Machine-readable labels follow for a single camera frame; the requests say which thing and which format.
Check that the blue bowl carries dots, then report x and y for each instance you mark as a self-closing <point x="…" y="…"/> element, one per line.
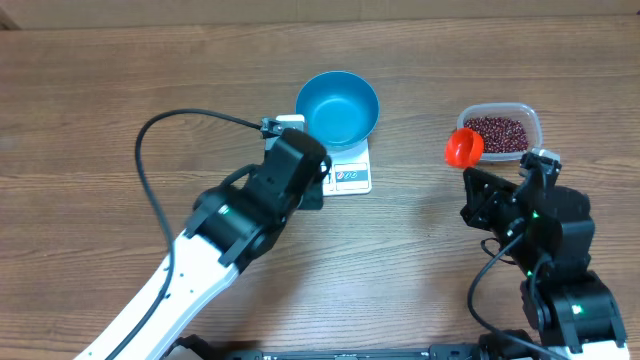
<point x="341" y="109"/>

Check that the red beans in container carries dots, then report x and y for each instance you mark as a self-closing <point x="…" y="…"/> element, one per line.
<point x="500" y="134"/>

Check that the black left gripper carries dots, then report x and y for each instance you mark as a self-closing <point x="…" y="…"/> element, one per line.
<point x="314" y="200"/>

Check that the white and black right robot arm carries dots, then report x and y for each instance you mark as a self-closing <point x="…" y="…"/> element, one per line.
<point x="546" y="230"/>

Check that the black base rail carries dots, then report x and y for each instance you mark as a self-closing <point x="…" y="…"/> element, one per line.
<point x="195" y="348"/>

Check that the orange scoop with blue handle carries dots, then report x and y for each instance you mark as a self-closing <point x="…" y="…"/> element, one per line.
<point x="464" y="148"/>

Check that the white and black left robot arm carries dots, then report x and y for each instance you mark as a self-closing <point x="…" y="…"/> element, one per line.
<point x="231" y="225"/>

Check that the white digital kitchen scale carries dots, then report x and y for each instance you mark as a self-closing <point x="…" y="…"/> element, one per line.
<point x="350" y="173"/>

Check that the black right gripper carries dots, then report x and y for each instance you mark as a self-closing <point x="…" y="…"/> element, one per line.
<point x="480" y="198"/>

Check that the clear plastic container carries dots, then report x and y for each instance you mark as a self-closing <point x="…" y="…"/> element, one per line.
<point x="517" y="111"/>

